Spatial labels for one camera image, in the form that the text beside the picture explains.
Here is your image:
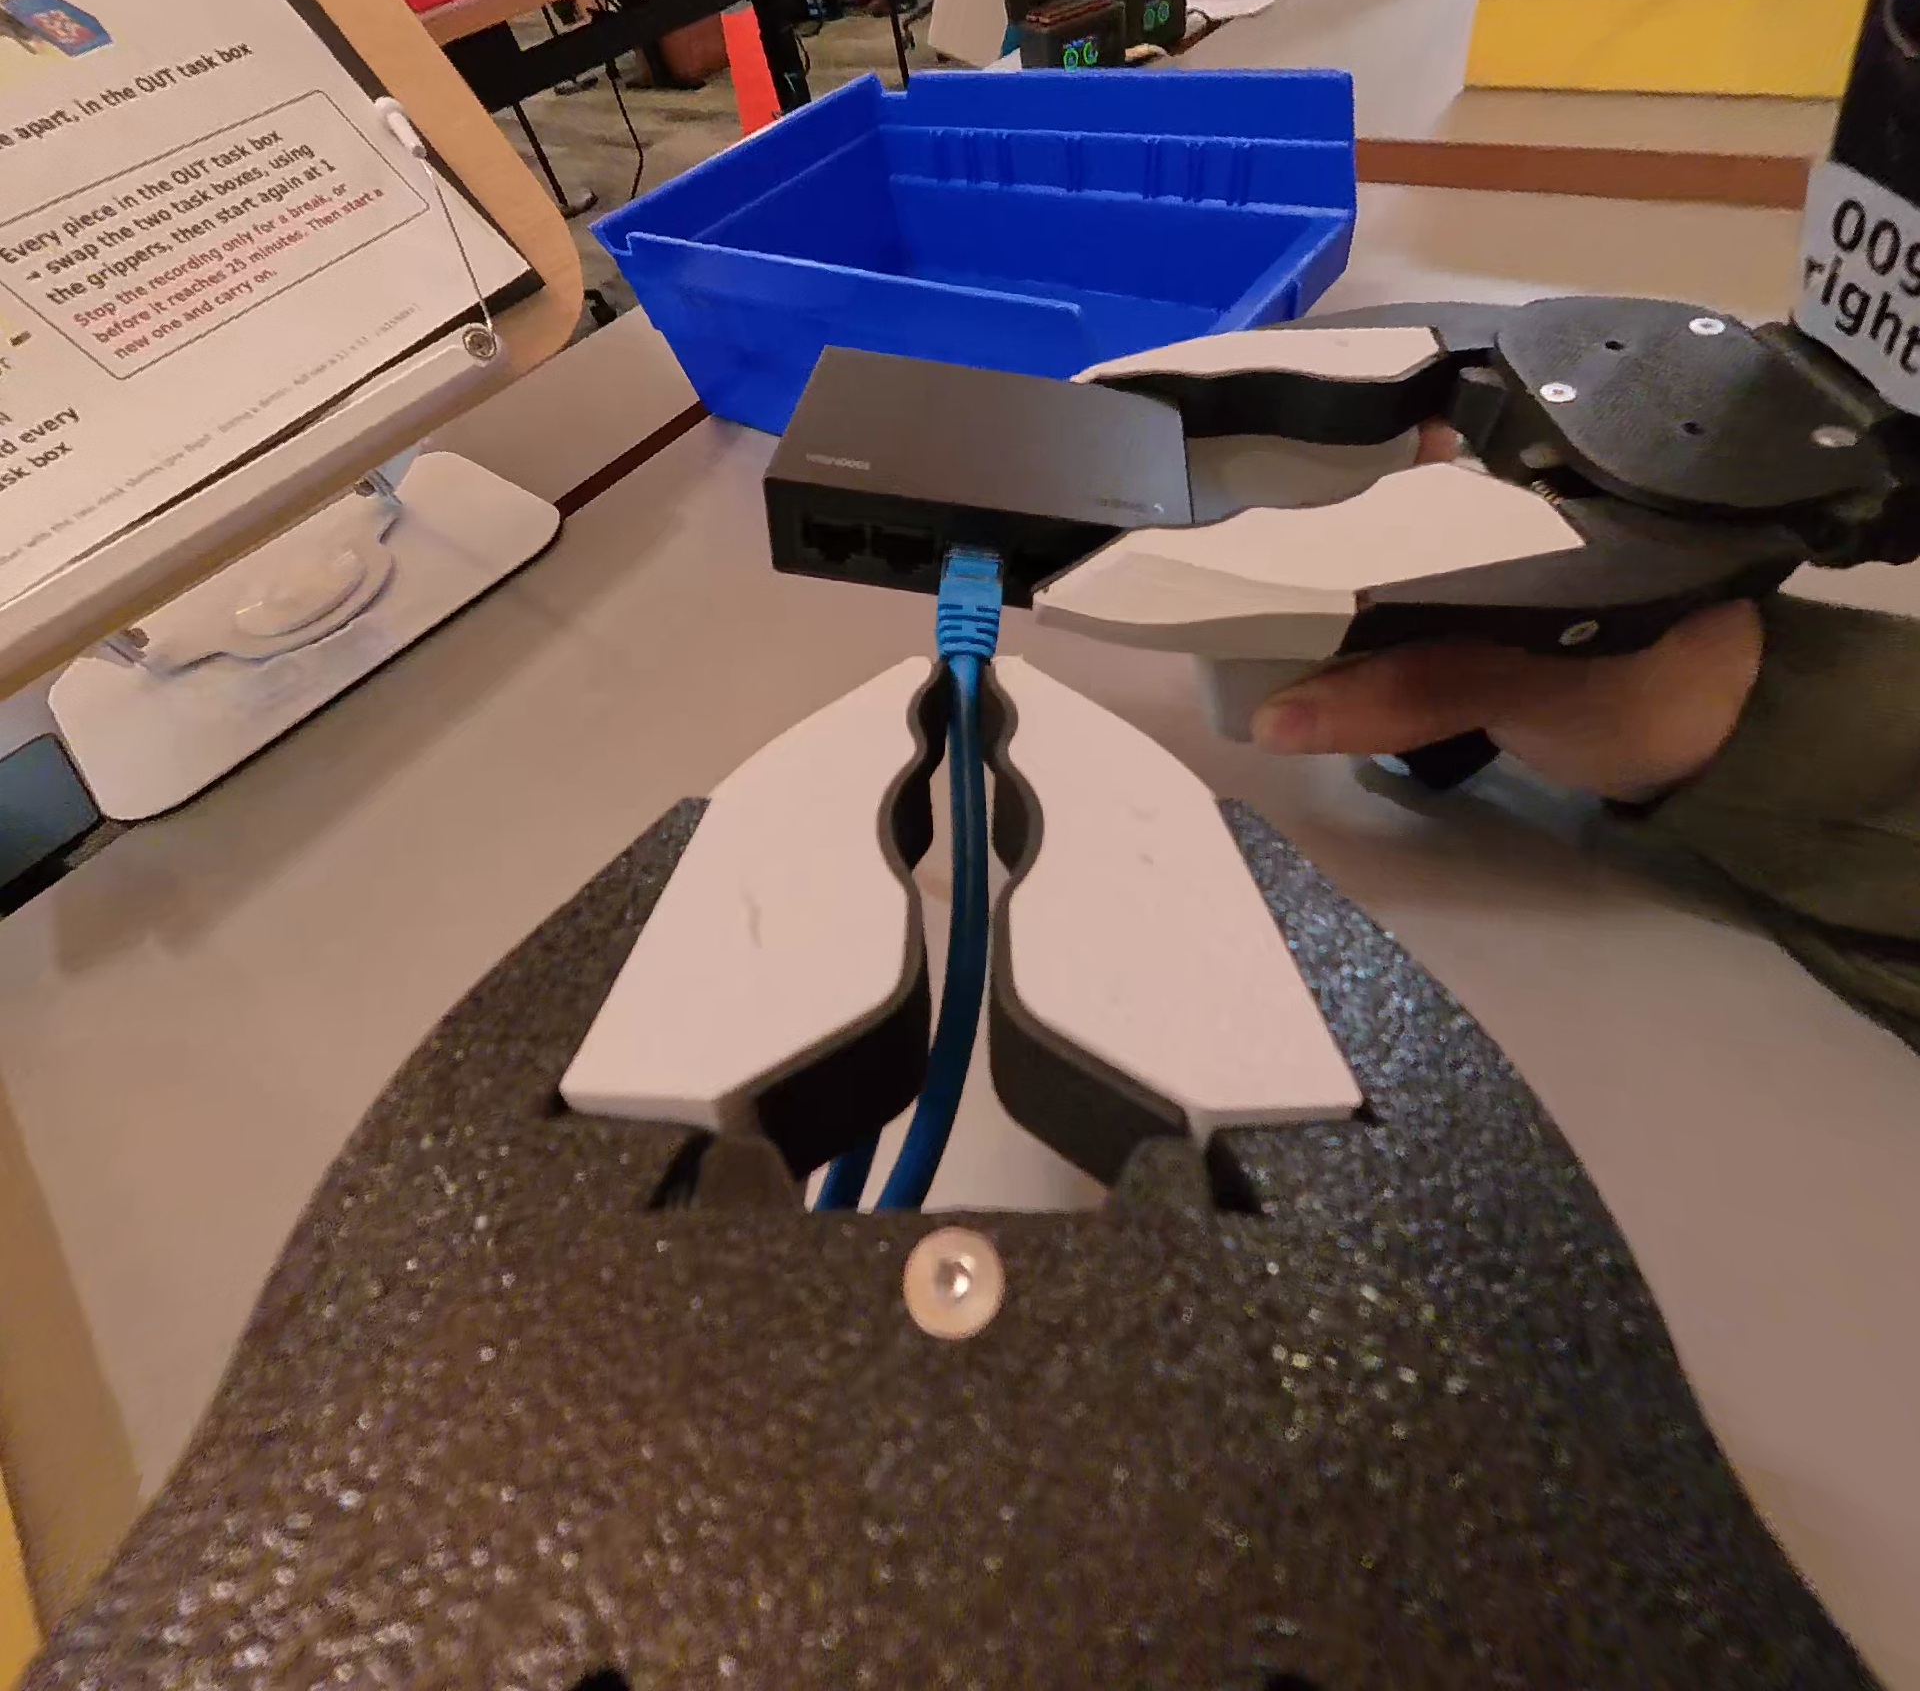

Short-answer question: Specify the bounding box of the blue ethernet cable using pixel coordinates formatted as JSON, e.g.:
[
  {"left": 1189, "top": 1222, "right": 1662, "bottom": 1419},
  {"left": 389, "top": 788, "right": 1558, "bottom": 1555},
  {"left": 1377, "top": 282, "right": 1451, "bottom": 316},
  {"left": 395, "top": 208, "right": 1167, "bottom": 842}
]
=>
[{"left": 805, "top": 540, "right": 1007, "bottom": 1216}]

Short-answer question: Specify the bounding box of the black network switch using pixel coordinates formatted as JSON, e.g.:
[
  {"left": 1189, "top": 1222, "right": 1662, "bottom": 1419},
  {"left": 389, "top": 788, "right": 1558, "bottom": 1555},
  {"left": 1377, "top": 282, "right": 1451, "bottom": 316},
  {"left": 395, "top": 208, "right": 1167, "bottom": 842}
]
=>
[{"left": 762, "top": 346, "right": 1201, "bottom": 610}]

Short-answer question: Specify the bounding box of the instruction sheet on stand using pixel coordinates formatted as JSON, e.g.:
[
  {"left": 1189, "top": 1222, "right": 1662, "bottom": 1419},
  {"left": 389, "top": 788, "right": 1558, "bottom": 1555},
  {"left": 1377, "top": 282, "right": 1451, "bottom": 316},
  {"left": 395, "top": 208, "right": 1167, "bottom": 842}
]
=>
[{"left": 0, "top": 0, "right": 587, "bottom": 704}]

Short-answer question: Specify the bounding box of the printed instruction sheet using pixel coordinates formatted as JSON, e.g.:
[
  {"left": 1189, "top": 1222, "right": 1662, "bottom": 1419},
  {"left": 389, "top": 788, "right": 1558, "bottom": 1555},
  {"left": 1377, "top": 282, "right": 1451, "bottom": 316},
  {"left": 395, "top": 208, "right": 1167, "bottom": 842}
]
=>
[{"left": 0, "top": 0, "right": 546, "bottom": 614}]

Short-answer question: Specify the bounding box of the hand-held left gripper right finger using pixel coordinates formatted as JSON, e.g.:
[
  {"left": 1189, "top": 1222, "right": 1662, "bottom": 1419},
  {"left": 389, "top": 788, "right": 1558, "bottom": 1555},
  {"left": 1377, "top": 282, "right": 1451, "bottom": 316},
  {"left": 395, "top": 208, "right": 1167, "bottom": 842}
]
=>
[{"left": 985, "top": 654, "right": 1367, "bottom": 1186}]

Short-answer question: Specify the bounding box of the blue plastic bin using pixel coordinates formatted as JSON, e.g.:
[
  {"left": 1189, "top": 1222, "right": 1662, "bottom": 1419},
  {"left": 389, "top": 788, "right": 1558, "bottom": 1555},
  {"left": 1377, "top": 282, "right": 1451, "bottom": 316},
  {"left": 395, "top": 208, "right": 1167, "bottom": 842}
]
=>
[{"left": 587, "top": 68, "right": 1360, "bottom": 436}]

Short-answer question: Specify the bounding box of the orange cone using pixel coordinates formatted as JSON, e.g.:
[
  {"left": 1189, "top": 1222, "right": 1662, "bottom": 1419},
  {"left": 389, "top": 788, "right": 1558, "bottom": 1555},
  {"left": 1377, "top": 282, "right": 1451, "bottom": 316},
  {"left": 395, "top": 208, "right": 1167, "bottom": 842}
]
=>
[{"left": 719, "top": 4, "right": 785, "bottom": 134}]

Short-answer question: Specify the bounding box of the white document stand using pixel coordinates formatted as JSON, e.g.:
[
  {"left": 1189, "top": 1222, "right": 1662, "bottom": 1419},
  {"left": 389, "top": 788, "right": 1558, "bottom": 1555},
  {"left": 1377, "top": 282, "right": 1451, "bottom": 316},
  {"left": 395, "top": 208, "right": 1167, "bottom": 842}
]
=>
[{"left": 0, "top": 334, "right": 563, "bottom": 824}]

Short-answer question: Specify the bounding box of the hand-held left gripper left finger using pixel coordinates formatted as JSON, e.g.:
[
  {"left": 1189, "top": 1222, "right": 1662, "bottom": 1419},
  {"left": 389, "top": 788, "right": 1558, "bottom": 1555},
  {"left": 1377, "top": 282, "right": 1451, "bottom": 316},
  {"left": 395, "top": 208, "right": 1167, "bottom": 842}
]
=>
[{"left": 558, "top": 654, "right": 935, "bottom": 1180}]

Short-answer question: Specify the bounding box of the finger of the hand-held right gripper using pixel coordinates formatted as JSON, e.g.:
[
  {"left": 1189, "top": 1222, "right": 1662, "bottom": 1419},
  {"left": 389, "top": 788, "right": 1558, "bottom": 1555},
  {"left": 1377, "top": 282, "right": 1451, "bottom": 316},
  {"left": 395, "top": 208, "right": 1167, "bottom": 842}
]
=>
[
  {"left": 1072, "top": 324, "right": 1498, "bottom": 482},
  {"left": 1032, "top": 462, "right": 1588, "bottom": 662}
]

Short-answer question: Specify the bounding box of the person's right hand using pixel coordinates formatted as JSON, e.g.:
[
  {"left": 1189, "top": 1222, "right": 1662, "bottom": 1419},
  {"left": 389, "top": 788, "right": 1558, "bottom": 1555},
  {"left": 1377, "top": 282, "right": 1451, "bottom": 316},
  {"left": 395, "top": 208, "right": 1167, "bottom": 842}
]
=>
[{"left": 1247, "top": 588, "right": 1770, "bottom": 808}]

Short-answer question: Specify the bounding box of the dark flat device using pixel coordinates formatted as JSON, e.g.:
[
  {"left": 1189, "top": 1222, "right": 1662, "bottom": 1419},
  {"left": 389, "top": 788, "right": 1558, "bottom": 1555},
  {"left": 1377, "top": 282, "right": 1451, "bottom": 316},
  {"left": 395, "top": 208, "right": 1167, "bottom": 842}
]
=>
[{"left": 0, "top": 690, "right": 114, "bottom": 920}]

